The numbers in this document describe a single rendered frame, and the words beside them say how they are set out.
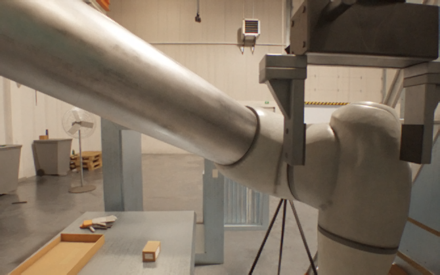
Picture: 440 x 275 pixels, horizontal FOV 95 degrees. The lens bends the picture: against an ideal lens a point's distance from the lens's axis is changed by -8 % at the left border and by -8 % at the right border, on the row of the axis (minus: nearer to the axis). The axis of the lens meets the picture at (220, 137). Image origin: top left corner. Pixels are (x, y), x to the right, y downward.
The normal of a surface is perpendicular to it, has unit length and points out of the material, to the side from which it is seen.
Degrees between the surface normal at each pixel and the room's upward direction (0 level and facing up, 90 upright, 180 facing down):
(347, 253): 90
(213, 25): 90
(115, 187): 90
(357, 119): 59
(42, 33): 102
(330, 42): 90
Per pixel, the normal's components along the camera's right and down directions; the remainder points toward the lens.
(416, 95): -1.00, 0.00
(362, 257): -0.33, 0.09
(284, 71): 0.01, 0.07
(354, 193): -0.66, -0.14
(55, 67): 0.31, 0.59
